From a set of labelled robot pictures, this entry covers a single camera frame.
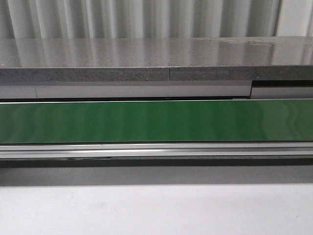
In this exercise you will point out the grey stone counter slab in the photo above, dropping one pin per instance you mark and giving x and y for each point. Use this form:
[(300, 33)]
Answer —
[(124, 60)]

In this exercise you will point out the green conveyor belt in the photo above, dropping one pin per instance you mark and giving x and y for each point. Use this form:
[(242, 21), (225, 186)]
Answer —
[(157, 121)]

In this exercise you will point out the white panel under counter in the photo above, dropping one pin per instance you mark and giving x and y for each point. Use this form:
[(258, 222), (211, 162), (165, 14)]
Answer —
[(160, 89)]

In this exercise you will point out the white pleated curtain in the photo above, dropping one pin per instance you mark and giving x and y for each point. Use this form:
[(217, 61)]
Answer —
[(155, 18)]

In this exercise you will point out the aluminium conveyor front rail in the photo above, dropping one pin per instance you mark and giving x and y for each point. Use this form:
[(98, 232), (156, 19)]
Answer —
[(157, 154)]

